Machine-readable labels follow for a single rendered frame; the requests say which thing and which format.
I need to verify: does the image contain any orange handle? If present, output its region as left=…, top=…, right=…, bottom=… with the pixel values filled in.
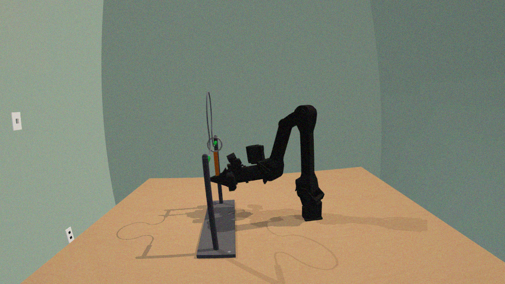
left=207, top=136, right=222, bottom=176

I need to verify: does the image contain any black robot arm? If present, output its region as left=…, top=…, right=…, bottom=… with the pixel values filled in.
left=227, top=105, right=324, bottom=221

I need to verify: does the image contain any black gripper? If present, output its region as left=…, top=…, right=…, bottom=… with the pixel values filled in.
left=210, top=164, right=251, bottom=191

